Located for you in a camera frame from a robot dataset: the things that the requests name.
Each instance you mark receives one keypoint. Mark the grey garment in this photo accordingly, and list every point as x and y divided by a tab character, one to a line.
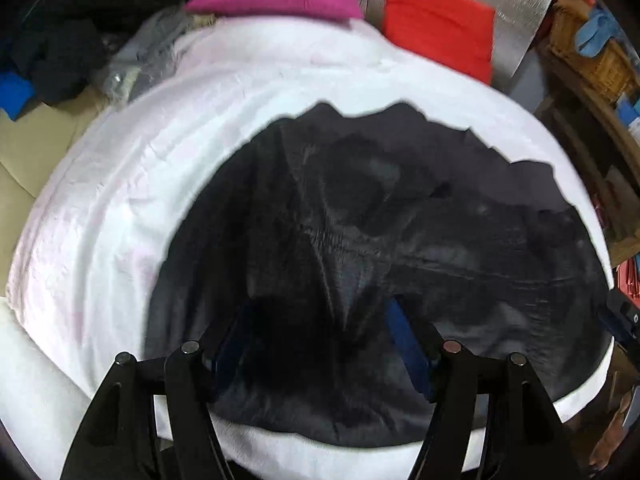
145	50

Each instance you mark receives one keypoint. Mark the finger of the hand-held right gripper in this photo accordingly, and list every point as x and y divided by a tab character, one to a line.
622	317

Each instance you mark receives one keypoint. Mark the white fleece blanket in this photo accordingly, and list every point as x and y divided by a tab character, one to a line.
150	170

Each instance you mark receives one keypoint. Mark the light blue cloth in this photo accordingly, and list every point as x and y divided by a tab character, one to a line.
595	32

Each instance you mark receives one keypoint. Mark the black quilted zip jacket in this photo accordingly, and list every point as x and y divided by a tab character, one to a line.
350	220

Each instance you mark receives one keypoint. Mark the red pillow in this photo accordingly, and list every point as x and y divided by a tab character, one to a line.
435	30

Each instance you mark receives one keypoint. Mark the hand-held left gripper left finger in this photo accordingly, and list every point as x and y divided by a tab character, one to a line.
230	355

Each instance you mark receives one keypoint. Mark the wooden side table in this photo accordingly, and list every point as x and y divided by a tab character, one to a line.
585	125

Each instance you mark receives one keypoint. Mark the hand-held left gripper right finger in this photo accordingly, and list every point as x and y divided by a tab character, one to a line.
410	350

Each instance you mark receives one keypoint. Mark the silver foil insulation panel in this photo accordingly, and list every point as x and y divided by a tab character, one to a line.
520	10

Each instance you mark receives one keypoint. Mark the blue jacket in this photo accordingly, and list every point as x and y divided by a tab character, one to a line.
15	92

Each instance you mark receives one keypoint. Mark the wicker basket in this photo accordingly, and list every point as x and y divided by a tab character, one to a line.
605	70

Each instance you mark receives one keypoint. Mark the black puffer coat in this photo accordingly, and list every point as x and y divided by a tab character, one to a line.
75	35

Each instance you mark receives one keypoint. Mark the cream leather sofa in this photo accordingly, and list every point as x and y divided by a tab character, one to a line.
30	150

